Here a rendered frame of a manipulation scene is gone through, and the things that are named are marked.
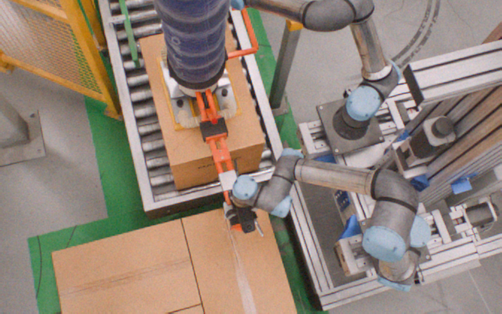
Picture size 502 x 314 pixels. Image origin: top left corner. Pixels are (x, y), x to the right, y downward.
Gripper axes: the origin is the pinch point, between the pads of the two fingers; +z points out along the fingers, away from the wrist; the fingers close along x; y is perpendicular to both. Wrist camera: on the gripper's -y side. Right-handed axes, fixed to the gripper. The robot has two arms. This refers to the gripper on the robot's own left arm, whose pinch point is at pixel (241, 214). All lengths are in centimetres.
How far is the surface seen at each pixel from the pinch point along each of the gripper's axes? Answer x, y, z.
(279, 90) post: -49, 77, 80
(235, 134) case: -8.6, 35.2, 13.1
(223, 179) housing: 2.7, 14.6, -1.6
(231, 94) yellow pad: -12, 52, 11
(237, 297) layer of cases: 7, -25, 53
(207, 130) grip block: 3.4, 34.9, -1.7
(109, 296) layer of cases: 61, -9, 54
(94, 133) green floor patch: 58, 91, 108
